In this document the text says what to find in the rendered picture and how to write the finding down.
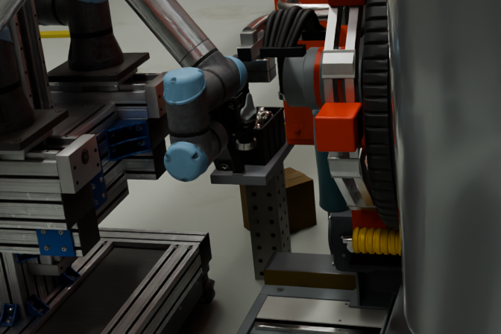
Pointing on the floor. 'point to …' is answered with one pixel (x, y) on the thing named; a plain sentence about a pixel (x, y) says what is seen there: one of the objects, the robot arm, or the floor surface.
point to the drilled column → (268, 220)
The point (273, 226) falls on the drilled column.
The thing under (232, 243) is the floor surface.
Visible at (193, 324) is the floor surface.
